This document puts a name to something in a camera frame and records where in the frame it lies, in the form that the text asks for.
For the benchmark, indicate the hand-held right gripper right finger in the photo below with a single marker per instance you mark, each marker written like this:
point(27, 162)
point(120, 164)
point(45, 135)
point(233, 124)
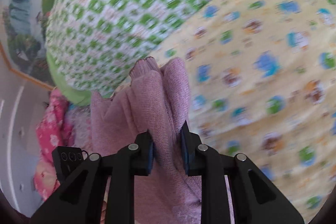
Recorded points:
point(185, 155)

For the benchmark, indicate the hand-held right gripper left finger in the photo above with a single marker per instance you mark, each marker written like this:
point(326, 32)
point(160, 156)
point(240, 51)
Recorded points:
point(150, 158)

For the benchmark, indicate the purple knit sweater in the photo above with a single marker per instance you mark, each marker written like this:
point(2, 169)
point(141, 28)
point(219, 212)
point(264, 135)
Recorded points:
point(160, 98)

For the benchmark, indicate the pink floral quilt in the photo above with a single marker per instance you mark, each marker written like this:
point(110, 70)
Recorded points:
point(52, 134)

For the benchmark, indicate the pastel floral blanket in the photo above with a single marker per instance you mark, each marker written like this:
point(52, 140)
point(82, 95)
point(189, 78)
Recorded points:
point(78, 121)

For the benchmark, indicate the yellow cartoon bear blanket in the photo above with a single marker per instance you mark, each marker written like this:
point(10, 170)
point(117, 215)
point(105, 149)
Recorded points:
point(257, 82)

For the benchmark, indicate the green checked quilt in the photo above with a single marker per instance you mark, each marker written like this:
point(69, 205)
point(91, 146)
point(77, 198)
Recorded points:
point(126, 14)

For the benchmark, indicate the framed landscape wall painting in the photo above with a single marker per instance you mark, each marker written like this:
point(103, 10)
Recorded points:
point(23, 29)

